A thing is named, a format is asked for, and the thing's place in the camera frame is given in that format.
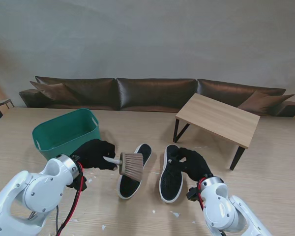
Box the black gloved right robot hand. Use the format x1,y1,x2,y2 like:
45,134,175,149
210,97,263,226
167,147,214,182

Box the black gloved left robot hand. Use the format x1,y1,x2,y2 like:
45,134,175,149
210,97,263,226
70,139,118,171

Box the yellow canvas sneaker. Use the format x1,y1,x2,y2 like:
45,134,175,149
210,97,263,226
159,144,184,204
117,144,152,199

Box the green plastic basket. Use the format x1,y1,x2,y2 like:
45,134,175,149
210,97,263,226
31,108,101,162

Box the small wooden stand black legs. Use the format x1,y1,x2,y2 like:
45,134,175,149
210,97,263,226
172,92,261,171

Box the brown sofa cushion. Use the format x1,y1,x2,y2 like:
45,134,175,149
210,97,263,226
237,90,295,117
29,81,81,104

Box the brown leather sofa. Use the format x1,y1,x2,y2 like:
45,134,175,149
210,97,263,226
18,76,295,118

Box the small wooden side table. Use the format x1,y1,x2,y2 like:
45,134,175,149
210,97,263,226
0,97,15,110

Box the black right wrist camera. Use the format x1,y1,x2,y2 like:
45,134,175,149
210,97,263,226
186,187,200,202

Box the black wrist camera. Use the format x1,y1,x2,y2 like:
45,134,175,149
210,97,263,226
70,176,88,192
186,187,200,202

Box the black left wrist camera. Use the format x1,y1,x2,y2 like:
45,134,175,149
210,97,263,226
70,176,88,192

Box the red black left arm cables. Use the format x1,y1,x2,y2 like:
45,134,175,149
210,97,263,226
54,161,87,236

